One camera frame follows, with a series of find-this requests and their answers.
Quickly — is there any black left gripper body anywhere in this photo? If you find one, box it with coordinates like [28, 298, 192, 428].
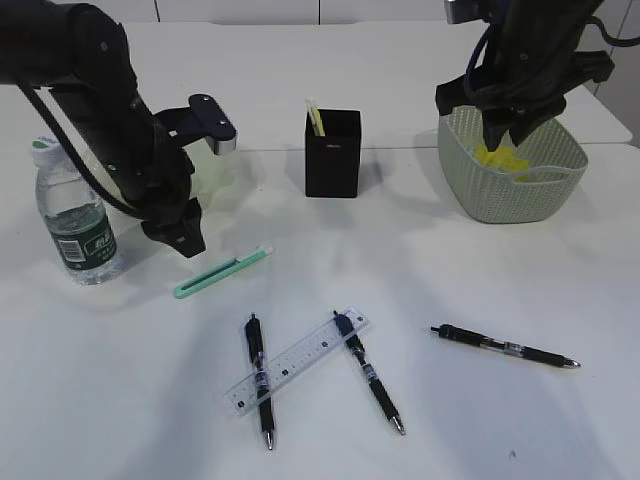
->
[50, 80, 193, 240]

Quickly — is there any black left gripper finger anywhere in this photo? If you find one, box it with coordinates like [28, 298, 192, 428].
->
[165, 199, 206, 258]

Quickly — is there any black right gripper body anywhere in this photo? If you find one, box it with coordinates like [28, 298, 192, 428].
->
[435, 0, 614, 116]

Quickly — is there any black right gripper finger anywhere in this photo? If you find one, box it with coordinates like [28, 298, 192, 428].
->
[509, 104, 565, 146]
[482, 108, 519, 151]

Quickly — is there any clear water bottle green label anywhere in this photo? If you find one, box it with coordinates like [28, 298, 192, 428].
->
[31, 136, 123, 285]

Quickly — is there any yellow utility knife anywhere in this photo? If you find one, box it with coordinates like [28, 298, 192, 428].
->
[305, 99, 326, 137]

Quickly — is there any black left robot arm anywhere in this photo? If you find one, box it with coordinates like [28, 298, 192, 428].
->
[1, 1, 206, 258]

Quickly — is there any green woven plastic basket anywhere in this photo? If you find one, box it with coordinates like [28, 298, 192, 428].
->
[438, 106, 588, 224]

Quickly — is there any green wavy glass plate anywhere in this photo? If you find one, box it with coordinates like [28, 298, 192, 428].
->
[84, 116, 242, 219]

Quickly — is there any green utility knife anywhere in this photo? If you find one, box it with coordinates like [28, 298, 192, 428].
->
[173, 246, 273, 299]

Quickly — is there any black pen left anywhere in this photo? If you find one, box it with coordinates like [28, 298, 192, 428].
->
[244, 314, 276, 451]

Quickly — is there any black pen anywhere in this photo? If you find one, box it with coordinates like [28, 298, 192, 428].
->
[244, 314, 276, 451]
[430, 324, 581, 369]
[333, 311, 406, 436]

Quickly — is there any black square pen holder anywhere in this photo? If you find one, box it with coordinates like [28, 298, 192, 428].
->
[304, 109, 362, 198]

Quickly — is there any transparent plastic ruler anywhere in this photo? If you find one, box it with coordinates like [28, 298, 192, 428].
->
[223, 307, 370, 416]

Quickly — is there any black pen middle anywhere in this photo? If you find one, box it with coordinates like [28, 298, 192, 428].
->
[333, 311, 406, 436]

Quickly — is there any black pen right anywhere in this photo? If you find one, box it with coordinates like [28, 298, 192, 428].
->
[430, 324, 581, 369]

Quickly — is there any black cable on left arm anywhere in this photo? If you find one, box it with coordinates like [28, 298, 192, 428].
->
[17, 84, 146, 219]

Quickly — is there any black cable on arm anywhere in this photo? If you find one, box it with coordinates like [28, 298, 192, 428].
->
[462, 0, 640, 101]
[17, 84, 146, 219]

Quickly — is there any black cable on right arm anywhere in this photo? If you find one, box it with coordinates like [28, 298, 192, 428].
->
[462, 0, 640, 101]

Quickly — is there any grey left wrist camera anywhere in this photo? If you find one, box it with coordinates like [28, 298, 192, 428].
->
[188, 94, 238, 155]

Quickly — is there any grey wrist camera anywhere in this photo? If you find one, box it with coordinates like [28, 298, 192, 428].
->
[188, 94, 238, 155]
[443, 0, 490, 25]

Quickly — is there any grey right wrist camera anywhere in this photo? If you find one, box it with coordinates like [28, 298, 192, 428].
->
[443, 0, 490, 25]

